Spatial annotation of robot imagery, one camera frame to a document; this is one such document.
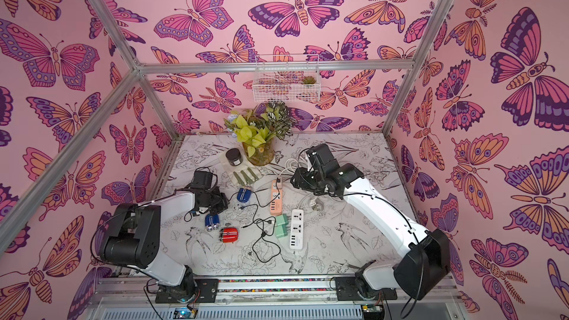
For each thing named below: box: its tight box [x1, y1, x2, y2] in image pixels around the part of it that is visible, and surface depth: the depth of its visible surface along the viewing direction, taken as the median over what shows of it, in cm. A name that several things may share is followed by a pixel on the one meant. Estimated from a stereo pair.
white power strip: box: [289, 208, 304, 250], surface depth 86 cm
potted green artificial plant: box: [223, 101, 294, 166], surface depth 97 cm
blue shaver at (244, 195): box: [237, 188, 252, 203], surface depth 97 cm
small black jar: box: [225, 148, 244, 167], surface depth 108 cm
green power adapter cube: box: [275, 214, 289, 238], surface depth 89 cm
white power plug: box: [309, 197, 323, 212], surface depth 94 cm
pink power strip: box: [269, 179, 284, 216], surface depth 94 cm
